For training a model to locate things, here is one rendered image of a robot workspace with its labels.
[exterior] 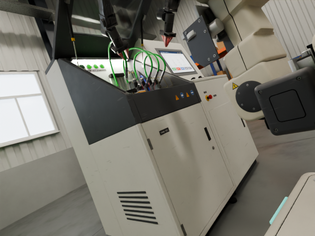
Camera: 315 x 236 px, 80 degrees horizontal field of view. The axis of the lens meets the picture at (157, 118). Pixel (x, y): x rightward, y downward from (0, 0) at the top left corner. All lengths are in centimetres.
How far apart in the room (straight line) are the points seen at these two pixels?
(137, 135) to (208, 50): 53
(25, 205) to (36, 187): 38
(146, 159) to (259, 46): 69
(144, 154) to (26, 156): 419
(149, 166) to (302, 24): 705
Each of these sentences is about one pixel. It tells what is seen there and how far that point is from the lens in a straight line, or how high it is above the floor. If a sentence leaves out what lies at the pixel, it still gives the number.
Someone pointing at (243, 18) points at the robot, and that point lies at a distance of 73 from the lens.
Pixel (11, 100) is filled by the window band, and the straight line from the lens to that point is 532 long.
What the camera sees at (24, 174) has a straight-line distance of 494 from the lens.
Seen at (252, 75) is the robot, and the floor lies 79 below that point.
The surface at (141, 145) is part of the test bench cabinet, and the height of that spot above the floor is 68.
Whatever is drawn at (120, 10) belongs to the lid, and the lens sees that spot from 169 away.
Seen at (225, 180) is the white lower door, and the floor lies 19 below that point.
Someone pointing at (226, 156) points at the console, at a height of 31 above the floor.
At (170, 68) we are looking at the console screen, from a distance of 184.
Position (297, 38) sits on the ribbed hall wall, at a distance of 753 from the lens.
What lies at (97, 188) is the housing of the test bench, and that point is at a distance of 157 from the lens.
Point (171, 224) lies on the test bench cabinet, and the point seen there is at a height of 25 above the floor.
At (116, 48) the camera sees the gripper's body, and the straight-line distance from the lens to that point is 124.
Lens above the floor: 75
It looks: 2 degrees up
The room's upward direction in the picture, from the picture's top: 21 degrees counter-clockwise
